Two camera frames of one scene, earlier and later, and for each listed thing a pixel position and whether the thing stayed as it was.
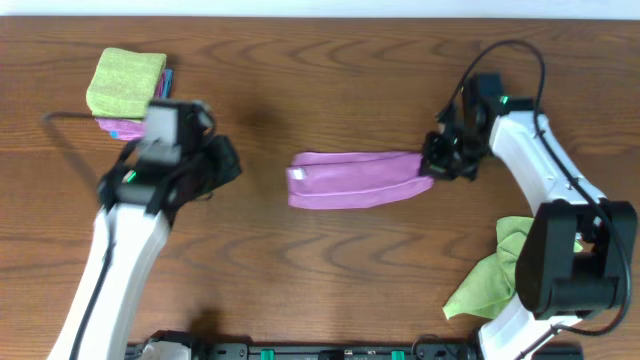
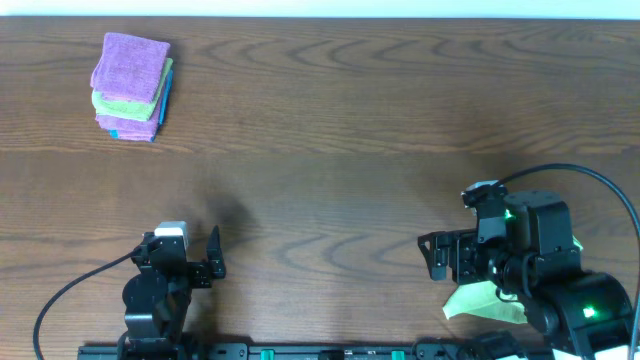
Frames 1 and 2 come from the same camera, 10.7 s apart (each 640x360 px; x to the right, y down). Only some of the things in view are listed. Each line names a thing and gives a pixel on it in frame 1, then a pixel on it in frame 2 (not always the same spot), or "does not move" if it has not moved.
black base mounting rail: x=181 y=345 does not move
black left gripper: x=218 y=159 → x=198 y=273
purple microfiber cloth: x=345 y=180 → x=130 y=68
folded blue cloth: x=168 y=83 does not move
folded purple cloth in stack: x=130 y=130 does not move
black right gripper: x=434 y=164 → x=462 y=245
